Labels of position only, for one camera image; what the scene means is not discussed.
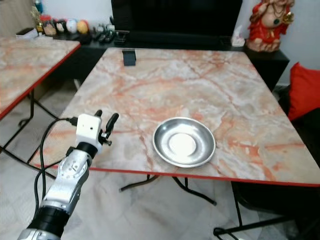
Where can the black round ornament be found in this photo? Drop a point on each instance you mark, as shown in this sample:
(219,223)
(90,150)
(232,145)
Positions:
(61,26)

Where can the small white figurine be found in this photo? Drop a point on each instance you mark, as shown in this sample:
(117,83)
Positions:
(238,38)

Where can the flat white box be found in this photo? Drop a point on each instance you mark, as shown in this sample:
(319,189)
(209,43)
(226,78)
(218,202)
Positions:
(26,33)

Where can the small black box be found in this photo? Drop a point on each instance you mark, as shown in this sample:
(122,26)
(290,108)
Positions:
(129,57)

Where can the red laughing Buddha statue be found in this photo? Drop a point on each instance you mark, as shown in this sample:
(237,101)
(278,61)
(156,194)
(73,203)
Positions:
(267,30)

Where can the black television console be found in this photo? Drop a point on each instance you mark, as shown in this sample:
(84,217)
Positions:
(95,60)

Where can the orange yellow egg ornament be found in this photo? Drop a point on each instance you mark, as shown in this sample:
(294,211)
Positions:
(83,26)

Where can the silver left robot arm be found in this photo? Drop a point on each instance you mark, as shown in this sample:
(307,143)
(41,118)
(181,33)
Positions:
(67,185)

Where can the red cushion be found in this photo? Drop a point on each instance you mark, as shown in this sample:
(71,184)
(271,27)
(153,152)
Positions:
(305,92)

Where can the black television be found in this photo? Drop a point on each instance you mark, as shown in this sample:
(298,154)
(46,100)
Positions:
(175,16)

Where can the round steel plate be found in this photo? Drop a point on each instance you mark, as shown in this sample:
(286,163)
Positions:
(184,142)

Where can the large marble pattern folding table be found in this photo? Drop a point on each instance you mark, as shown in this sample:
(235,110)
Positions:
(190,85)

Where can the white blue egg ornament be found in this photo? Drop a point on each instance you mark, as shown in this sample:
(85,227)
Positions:
(72,25)

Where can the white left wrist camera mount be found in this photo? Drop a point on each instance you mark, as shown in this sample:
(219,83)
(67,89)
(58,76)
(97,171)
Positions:
(89,127)

